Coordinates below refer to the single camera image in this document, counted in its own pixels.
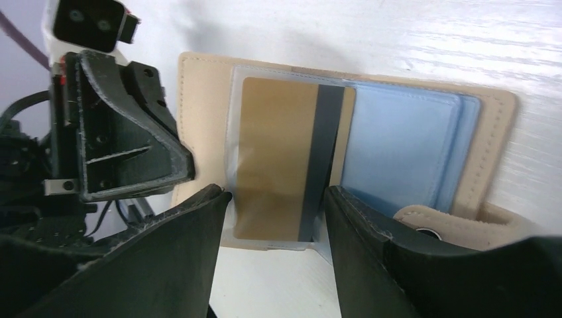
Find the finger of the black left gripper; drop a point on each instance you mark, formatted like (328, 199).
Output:
(142, 82)

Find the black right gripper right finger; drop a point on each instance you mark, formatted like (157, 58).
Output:
(386, 269)

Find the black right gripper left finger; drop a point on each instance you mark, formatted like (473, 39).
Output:
(162, 267)

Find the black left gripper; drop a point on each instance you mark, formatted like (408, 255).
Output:
(101, 146)

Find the beige card holder wallet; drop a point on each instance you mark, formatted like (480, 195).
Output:
(204, 84)

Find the gold card grey stripe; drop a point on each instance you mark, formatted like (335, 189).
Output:
(287, 137)

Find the blue plastic card sleeves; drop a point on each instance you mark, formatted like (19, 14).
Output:
(404, 146)

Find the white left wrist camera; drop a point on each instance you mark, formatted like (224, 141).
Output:
(73, 26)

